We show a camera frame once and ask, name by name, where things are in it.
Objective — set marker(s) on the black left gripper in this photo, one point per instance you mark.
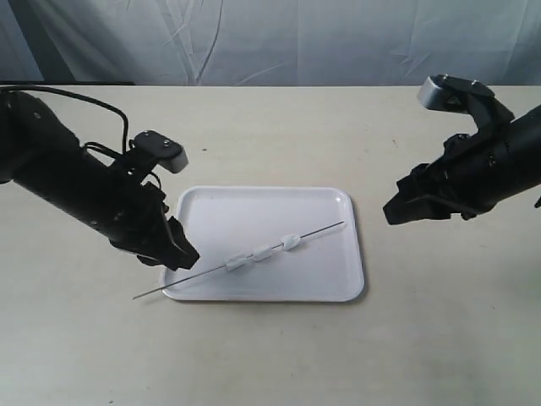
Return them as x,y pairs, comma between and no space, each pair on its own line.
131,213

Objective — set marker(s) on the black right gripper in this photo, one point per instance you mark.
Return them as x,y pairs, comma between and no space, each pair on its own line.
470,184

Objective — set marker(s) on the white marshmallow piece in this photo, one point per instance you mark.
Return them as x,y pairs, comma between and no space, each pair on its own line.
263,252
237,261

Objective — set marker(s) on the thin metal skewer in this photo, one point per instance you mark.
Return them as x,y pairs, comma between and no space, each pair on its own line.
222,267

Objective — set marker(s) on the white marshmallow piece end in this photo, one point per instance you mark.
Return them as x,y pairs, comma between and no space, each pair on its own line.
290,241

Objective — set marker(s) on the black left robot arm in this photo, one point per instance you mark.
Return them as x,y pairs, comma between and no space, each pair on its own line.
40,154

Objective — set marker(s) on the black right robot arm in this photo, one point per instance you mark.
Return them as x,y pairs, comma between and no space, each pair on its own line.
494,120

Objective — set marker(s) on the white plastic tray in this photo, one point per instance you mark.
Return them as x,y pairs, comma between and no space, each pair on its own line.
268,244

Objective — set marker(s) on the white fabric backdrop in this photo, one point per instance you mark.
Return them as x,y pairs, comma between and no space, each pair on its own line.
275,43

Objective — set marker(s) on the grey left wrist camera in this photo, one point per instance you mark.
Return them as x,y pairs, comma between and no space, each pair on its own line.
158,149

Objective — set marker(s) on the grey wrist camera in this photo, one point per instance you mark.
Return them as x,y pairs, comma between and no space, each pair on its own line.
446,93
158,149

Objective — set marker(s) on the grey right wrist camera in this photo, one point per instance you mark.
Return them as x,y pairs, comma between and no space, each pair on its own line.
446,93

